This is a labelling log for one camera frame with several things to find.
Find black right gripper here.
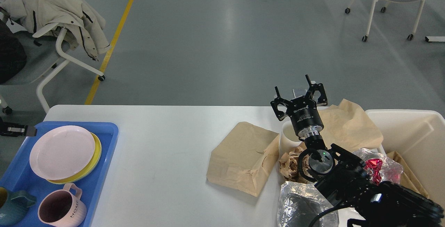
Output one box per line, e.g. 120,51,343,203
270,74,328,138

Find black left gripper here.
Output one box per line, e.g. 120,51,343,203
0,118,38,137

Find pink plate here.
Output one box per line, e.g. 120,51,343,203
29,125,100,180

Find teal ribbed mug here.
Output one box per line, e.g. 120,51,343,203
0,187,37,226

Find pink ribbed mug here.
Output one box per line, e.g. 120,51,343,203
38,183,87,227

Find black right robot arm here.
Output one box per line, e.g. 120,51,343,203
270,75,444,227

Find white paper cup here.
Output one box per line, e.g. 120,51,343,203
278,121,302,157

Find blue plastic tray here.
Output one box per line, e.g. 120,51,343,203
0,121,119,227

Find crumpled brown paper sheet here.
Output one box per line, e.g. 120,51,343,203
318,99,383,152

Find crumpled brown paper ball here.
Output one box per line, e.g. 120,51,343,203
279,146,309,183

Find black bag on chair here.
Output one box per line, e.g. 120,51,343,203
0,21,27,83

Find brown paper bag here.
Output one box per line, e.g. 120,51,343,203
207,121,279,197

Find white chair left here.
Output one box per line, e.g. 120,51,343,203
2,23,105,113

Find yellow plate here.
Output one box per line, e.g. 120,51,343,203
46,132,102,184

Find red foil wrapper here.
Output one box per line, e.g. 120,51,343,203
364,158,383,185

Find silver foil bag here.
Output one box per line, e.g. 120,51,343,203
277,181,332,227

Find clear plastic wrap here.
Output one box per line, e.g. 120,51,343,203
353,148,403,184

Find white plastic bin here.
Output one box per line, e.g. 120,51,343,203
339,109,445,227

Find beige jacket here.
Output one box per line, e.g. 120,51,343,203
1,0,110,59

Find brown paper in bin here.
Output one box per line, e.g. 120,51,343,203
386,151,430,198

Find white bar on floor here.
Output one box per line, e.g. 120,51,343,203
424,36,445,43

